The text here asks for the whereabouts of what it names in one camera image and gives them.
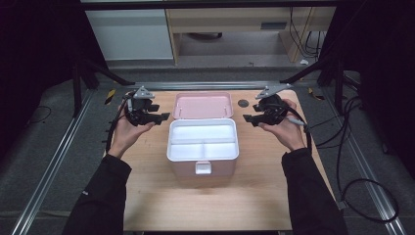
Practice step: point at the aluminium floor rail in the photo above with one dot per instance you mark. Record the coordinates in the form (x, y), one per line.
(49, 169)
(368, 176)

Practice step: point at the person's right hand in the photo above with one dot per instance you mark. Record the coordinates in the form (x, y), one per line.
(288, 133)

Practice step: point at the black metal stand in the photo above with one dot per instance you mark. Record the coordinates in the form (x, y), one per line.
(339, 88)
(77, 88)

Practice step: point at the white cabinet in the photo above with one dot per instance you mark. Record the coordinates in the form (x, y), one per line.
(130, 34)

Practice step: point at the aluminium cross rail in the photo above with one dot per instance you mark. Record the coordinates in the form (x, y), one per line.
(208, 85)

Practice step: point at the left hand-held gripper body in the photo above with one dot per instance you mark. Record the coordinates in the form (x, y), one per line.
(137, 111)

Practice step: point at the light wooden desk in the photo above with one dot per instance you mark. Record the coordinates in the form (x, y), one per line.
(228, 19)

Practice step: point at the white divided tray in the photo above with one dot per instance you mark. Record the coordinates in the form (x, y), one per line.
(202, 132)

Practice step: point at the small white floor object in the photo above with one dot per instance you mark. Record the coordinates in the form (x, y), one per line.
(304, 62)

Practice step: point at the pink storage box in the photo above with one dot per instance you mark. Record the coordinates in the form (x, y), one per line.
(203, 105)

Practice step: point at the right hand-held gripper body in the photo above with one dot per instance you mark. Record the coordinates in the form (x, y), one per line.
(275, 109)

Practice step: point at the person's left hand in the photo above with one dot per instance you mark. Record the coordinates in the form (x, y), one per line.
(125, 135)

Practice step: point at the black round table grommet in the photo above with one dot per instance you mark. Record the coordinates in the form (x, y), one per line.
(243, 103)

